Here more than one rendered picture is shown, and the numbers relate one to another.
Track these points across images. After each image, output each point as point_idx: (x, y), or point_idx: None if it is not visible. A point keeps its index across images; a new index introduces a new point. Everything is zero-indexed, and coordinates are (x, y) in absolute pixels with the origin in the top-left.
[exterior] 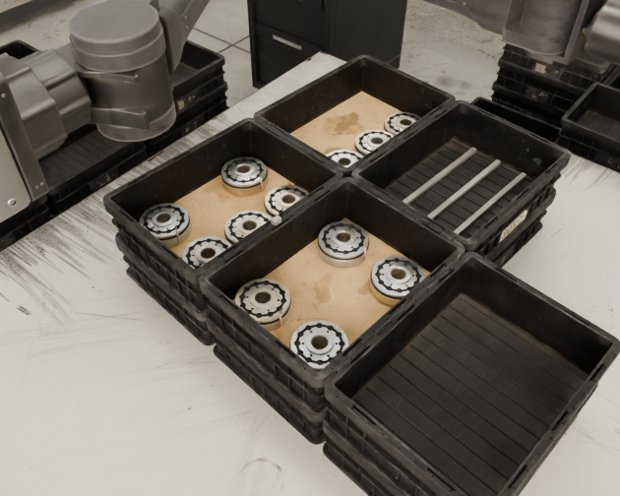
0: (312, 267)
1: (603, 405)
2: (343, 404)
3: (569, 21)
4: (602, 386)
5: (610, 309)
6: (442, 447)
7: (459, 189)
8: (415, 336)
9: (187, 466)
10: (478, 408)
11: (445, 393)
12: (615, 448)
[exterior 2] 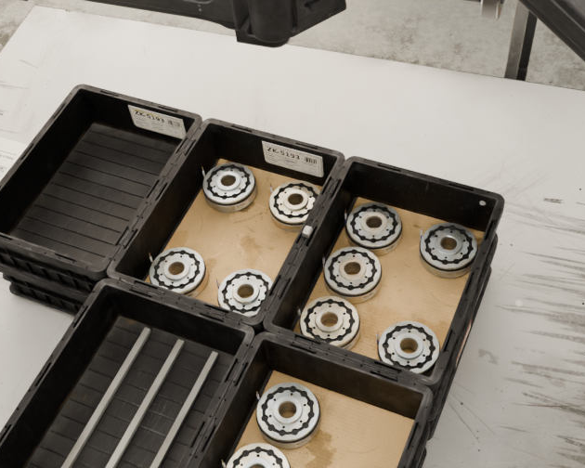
0: (271, 269)
1: None
2: (183, 110)
3: None
4: None
5: None
6: (116, 162)
7: (130, 450)
8: None
9: None
10: (91, 198)
11: (119, 200)
12: None
